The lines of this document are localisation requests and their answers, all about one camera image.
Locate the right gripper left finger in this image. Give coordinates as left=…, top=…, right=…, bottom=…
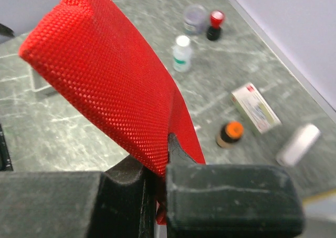
left=1, top=156, right=155, bottom=237

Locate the black bottle red cap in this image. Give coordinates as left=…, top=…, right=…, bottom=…
left=206, top=10, right=226, bottom=41

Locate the small whiteboard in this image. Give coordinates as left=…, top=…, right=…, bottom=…
left=303, top=189, right=335, bottom=220

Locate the brown medicine bottle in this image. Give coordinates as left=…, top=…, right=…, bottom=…
left=216, top=121, right=244, bottom=148

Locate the clear lidded plastic cup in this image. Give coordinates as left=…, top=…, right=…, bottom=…
left=183, top=4, right=207, bottom=35

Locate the white red medicine box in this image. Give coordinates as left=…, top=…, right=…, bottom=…
left=231, top=82, right=281, bottom=135

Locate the red first aid kit pouch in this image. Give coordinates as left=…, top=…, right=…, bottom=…
left=18, top=0, right=206, bottom=225

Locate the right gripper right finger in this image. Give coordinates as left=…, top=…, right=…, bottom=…
left=166, top=134, right=305, bottom=237

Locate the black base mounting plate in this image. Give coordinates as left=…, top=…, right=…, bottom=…
left=0, top=126, right=13, bottom=171

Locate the grey plastic divided tray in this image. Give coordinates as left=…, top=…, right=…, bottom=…
left=29, top=68, right=56, bottom=96

